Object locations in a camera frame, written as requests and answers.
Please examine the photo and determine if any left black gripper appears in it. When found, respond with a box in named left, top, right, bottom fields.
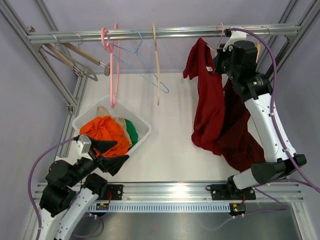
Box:
left=66, top=136, right=129, bottom=188

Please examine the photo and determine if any orange t shirt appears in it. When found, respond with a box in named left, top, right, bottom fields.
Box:
left=79, top=116, right=130, bottom=158

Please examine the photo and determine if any green t shirt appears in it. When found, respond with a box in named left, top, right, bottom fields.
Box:
left=124, top=118, right=139, bottom=148

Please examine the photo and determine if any beige t shirt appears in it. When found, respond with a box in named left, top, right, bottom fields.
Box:
left=96, top=105, right=133, bottom=148

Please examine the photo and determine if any beige round hook hanger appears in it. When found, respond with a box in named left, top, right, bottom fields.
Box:
left=152, top=23, right=161, bottom=106

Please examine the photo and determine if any pink plastic hanger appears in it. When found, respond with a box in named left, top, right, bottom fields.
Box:
left=100, top=27, right=121, bottom=108

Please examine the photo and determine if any light blue wire hanger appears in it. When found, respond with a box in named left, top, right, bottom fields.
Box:
left=100, top=29, right=170, bottom=94

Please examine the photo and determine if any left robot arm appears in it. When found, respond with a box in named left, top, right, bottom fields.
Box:
left=36, top=134, right=129, bottom=240

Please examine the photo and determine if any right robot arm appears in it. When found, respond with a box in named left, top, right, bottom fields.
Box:
left=214, top=39, right=307, bottom=199

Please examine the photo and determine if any wooden hanger with metal hook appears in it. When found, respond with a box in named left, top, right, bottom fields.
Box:
left=254, top=27, right=270, bottom=63

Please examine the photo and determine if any red t shirt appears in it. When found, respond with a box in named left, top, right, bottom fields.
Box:
left=182, top=38, right=225, bottom=156

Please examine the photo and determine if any empty wooden hanger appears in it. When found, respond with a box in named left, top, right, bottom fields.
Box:
left=43, top=43, right=98, bottom=82
left=62, top=42, right=111, bottom=77

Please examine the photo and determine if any dark maroon t shirt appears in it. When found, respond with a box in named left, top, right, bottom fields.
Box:
left=217, top=80, right=265, bottom=172

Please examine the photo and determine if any white plastic basket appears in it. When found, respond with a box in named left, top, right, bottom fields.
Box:
left=72, top=95, right=151, bottom=156

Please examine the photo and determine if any thin pink wire hanger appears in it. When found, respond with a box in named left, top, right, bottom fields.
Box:
left=206, top=22, right=225, bottom=56

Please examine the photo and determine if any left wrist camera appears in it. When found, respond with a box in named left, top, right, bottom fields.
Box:
left=73, top=134, right=92, bottom=159

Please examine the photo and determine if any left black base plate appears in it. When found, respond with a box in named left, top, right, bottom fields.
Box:
left=98, top=184, right=124, bottom=201

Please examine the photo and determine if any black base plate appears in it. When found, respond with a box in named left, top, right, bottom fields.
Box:
left=98, top=184, right=124, bottom=201
left=205, top=183, right=256, bottom=201

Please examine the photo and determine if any aluminium hanging rail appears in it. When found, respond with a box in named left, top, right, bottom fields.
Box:
left=27, top=23, right=301, bottom=44

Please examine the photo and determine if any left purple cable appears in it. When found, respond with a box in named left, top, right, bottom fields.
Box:
left=27, top=136, right=104, bottom=240

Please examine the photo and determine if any purple cable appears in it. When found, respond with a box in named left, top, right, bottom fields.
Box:
left=27, top=136, right=104, bottom=240
left=194, top=27, right=320, bottom=231

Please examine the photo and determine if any white slotted cable duct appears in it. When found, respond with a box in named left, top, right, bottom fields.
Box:
left=87, top=202, right=231, bottom=213

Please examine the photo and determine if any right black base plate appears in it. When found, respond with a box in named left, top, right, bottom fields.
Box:
left=205, top=183, right=256, bottom=201

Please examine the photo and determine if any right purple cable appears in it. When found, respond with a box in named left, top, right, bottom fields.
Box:
left=194, top=27, right=320, bottom=231

